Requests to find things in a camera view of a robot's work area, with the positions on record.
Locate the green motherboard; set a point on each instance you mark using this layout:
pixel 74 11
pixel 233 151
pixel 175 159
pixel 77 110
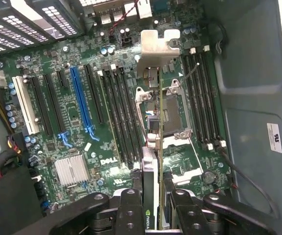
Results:
pixel 65 61

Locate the thin locking lever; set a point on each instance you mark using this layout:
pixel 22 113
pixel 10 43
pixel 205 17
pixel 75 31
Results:
pixel 189 73

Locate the coin battery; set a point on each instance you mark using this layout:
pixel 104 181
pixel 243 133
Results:
pixel 209 177

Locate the white expansion slot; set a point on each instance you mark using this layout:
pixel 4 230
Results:
pixel 26 105

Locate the green RAM stick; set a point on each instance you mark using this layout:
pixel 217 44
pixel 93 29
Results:
pixel 108 115

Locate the metal socket cover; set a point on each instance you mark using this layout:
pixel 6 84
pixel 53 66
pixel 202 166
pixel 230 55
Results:
pixel 187 176

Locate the black open PC case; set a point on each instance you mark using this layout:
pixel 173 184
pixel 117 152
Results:
pixel 253 73

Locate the blue expansion slot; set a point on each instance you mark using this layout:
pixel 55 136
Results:
pixel 80 98

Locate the CPU socket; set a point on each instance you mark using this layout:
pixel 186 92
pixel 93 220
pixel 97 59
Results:
pixel 175 115

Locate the black plastic shroud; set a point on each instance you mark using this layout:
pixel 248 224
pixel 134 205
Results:
pixel 8 200

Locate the silver chipset heatsink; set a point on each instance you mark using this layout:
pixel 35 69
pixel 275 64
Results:
pixel 72 170

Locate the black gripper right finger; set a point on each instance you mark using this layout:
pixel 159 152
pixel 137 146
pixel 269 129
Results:
pixel 192 215

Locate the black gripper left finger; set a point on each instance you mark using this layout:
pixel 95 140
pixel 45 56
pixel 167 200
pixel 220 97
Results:
pixel 129 213

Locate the white case sticker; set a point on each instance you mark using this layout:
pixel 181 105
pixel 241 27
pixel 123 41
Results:
pixel 274 137

